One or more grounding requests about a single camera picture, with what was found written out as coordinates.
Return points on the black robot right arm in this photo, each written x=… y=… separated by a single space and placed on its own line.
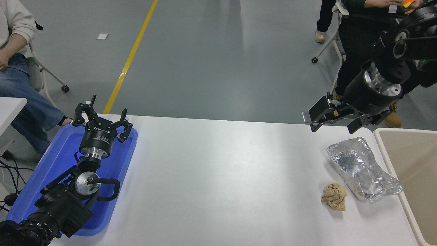
x=409 y=48

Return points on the silver floor plate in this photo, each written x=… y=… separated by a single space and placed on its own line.
x=306 y=117

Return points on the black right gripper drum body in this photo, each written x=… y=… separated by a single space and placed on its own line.
x=362 y=97

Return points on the crumpled tan paper ball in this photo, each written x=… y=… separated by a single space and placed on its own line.
x=334 y=197

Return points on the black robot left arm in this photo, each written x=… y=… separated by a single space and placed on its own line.
x=61 y=208

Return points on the white frame wheeled chair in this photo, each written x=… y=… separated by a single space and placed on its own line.
x=34 y=73
x=342 y=9

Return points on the silver foil plate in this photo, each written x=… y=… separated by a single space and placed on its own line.
x=358 y=167

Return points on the colourful puzzle cube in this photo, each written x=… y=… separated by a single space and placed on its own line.
x=407 y=3

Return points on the person's right hand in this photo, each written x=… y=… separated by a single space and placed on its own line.
x=380 y=2

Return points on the blue plastic tray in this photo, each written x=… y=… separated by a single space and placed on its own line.
x=61 y=153

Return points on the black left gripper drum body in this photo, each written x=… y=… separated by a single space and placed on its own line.
x=98 y=138

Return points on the black power plug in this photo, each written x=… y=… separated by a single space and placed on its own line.
x=6 y=155

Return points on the white badge card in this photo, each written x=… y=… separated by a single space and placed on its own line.
x=393 y=9

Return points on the small white side table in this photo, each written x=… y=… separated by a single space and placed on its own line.
x=10 y=106

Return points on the person's left forearm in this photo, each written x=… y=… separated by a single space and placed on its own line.
x=12 y=46

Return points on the person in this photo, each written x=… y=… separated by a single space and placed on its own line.
x=355 y=44
x=326 y=17
x=20 y=95

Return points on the black power adapter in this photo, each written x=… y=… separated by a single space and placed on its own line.
x=11 y=199

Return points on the person's left hand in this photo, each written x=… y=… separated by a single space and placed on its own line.
x=409 y=10
x=4 y=62

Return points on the large pale bin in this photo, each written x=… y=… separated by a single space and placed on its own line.
x=413 y=164

